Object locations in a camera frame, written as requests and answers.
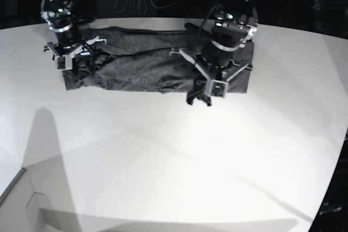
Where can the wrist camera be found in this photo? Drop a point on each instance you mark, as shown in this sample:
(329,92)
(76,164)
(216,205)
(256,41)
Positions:
(216,88)
(63,63)

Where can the dark grey t-shirt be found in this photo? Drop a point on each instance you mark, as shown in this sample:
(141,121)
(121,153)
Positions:
(138,60)

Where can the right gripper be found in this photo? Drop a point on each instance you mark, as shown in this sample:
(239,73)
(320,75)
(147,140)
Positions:
(71,44)

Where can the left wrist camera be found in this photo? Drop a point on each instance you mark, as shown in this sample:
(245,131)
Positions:
(216,88)

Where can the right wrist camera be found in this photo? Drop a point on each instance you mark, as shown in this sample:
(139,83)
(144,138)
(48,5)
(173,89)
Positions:
(63,63)

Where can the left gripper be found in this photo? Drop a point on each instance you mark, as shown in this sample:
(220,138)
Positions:
(210,55)

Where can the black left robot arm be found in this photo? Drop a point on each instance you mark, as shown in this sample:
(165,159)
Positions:
(227,29)

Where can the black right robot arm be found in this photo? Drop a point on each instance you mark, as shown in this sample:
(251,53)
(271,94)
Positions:
(62,18)

